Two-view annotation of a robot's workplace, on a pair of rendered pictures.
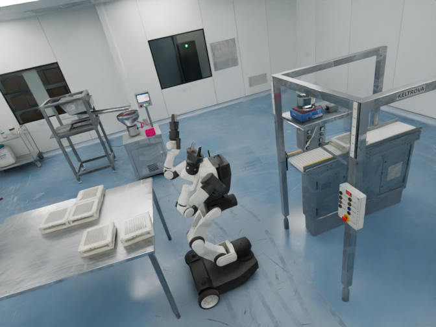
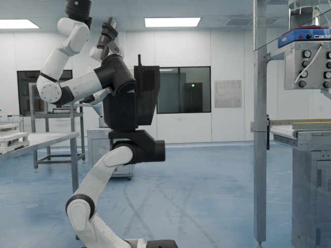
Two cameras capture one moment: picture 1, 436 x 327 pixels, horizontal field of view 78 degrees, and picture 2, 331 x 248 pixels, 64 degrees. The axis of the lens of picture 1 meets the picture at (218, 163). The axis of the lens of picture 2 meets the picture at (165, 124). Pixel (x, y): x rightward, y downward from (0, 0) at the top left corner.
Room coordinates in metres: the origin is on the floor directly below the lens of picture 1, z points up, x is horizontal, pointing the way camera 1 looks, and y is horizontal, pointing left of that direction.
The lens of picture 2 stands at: (0.57, -0.33, 1.10)
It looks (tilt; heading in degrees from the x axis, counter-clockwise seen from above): 4 degrees down; 10
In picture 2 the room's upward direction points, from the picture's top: 1 degrees counter-clockwise
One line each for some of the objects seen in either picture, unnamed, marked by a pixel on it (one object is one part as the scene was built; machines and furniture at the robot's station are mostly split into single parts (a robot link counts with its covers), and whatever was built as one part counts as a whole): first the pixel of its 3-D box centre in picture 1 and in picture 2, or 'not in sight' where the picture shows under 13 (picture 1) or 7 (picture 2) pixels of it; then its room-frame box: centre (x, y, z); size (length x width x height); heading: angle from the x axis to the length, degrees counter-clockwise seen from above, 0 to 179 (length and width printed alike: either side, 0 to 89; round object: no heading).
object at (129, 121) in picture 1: (134, 122); (108, 114); (4.40, 1.23, 0.95); 0.49 x 0.36 x 0.37; 103
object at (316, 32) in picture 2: not in sight; (304, 38); (2.13, -0.83, 1.43); 0.21 x 0.20 x 0.09; 12
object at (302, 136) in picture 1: (311, 135); (310, 69); (2.04, -0.83, 1.25); 0.22 x 0.11 x 0.20; 102
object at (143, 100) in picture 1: (146, 110); not in sight; (4.55, 0.99, 1.07); 0.23 x 0.10 x 0.62; 103
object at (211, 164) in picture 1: (211, 177); (130, 94); (1.88, 0.08, 1.15); 0.34 x 0.30 x 0.36; 14
